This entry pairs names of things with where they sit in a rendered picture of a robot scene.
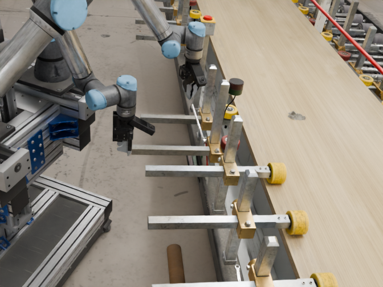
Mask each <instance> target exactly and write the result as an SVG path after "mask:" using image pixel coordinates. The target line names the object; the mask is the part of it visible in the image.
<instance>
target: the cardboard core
mask: <svg viewBox="0 0 383 287"><path fill-rule="evenodd" d="M167 256H168V268H169V280H170V284H184V283H185V276H184V267H183V262H182V253H181V247H180V245H178V244H171V245H169V246H168V247H167Z"/></svg>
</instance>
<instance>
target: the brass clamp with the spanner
mask: <svg viewBox="0 0 383 287"><path fill-rule="evenodd" d="M207 146H209V149H210V153H209V160H210V163H220V162H218V158H219V156H220V155H221V154H222V153H223V152H222V148H221V144H220V141H219V143H210V136H208V137H207ZM215 149H219V153H215V152H214V151H215Z"/></svg>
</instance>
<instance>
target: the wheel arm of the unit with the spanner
mask: <svg viewBox="0 0 383 287"><path fill-rule="evenodd" d="M209 153H210V149H209V146H166V145H132V155H198V156H209Z"/></svg>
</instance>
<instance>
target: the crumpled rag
mask: <svg viewBox="0 0 383 287"><path fill-rule="evenodd" d="M288 114H289V116H287V117H289V118H290V119H294V120H305V119H306V117H305V116H303V115H302V114H298V113H295V112H294V111H292V112H289V113H288Z"/></svg>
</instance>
